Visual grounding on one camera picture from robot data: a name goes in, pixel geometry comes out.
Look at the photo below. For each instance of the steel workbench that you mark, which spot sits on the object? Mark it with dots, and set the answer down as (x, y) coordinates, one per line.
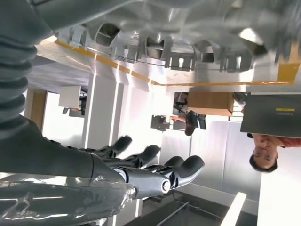
(200, 76)

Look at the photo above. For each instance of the person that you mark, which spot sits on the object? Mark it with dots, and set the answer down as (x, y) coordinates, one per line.
(263, 156)
(191, 124)

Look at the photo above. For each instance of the brown cardboard box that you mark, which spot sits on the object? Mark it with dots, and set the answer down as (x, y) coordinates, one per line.
(207, 103)

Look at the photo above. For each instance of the grey laptop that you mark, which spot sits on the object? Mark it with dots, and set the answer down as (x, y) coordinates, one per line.
(270, 121)

